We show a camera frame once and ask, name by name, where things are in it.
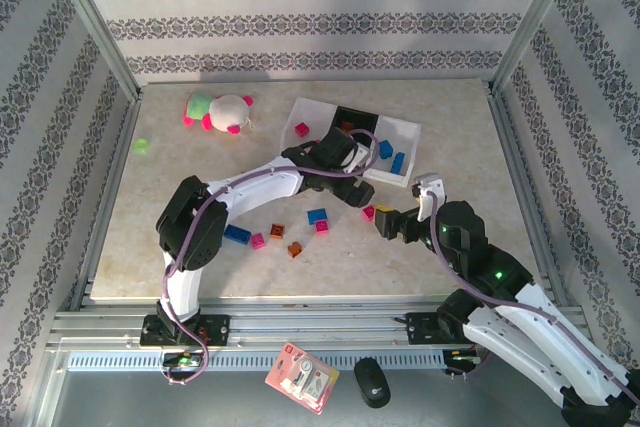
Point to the pink lego brick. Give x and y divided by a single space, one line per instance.
322 227
368 212
301 129
258 241

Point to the orange lego brick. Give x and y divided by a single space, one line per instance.
277 231
346 125
294 249

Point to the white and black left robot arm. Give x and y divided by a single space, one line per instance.
260 187

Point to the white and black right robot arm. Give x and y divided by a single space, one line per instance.
550 347

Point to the white plastic container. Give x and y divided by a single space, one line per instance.
405 129
312 119

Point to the white pink green plush toy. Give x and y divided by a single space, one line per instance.
225 112

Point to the small electronics board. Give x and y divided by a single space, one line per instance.
460 358
182 360

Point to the black computer mouse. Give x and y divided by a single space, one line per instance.
372 382

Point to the pink blister package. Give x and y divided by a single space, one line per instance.
302 377

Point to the small green ball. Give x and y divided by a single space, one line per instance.
142 145

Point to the aluminium side rail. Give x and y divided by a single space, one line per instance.
517 172
121 147

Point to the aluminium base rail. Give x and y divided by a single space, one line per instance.
310 327

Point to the aluminium frame post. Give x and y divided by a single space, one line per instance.
93 22
534 22

